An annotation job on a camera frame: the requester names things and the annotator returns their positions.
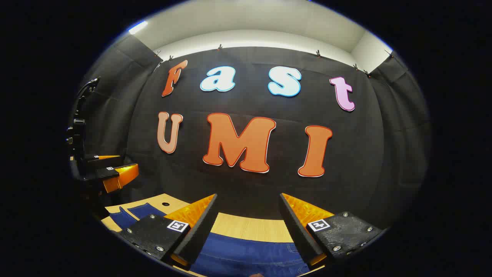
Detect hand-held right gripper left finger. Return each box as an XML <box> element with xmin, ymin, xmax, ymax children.
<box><xmin>117</xmin><ymin>194</ymin><xmax>218</xmax><ymax>270</ymax></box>

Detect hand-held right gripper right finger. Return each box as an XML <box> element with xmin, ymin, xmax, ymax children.
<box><xmin>279</xmin><ymin>193</ymin><xmax>385</xmax><ymax>270</ymax></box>

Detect blue jeans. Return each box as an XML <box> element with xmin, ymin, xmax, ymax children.
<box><xmin>109</xmin><ymin>203</ymin><xmax>310</xmax><ymax>277</ymax></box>

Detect black backdrop cloth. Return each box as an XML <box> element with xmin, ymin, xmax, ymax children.
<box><xmin>71</xmin><ymin>35</ymin><xmax>429</xmax><ymax>231</ymax></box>

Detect ceiling light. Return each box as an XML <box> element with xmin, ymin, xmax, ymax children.
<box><xmin>128</xmin><ymin>21</ymin><xmax>149</xmax><ymax>35</ymax></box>

